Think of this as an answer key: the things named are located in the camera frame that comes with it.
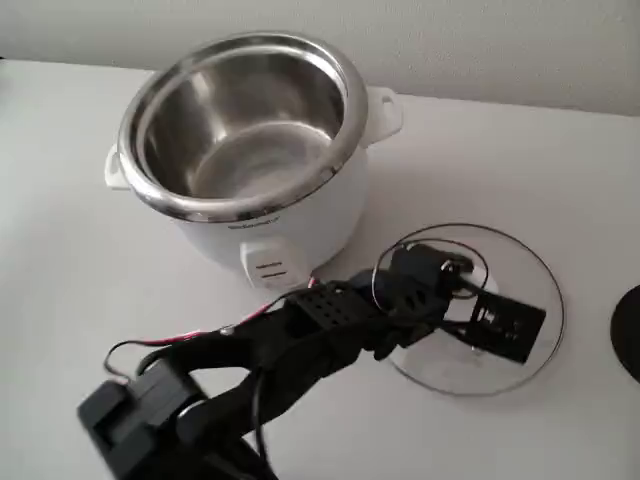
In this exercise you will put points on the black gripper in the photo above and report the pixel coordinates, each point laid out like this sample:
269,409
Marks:
446,270

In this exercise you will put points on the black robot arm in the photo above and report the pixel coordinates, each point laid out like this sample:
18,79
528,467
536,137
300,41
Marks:
280,345

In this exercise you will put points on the white rice cooker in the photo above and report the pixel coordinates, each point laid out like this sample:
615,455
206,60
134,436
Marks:
320,235

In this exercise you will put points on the black round object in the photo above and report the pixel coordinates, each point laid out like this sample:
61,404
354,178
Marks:
627,335

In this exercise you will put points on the steel inner pot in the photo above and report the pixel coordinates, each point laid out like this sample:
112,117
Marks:
240,125

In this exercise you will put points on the black gripper camera mount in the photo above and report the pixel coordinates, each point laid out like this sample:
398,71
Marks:
507,327

